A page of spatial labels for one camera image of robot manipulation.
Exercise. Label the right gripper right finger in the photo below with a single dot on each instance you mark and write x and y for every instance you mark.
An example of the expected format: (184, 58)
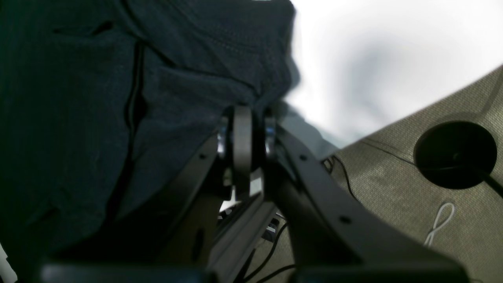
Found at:
(334, 238)

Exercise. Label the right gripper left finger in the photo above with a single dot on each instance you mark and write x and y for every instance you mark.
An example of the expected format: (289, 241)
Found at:
(173, 237)

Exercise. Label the black T-shirt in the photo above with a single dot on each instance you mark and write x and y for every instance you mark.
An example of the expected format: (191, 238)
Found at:
(104, 101)

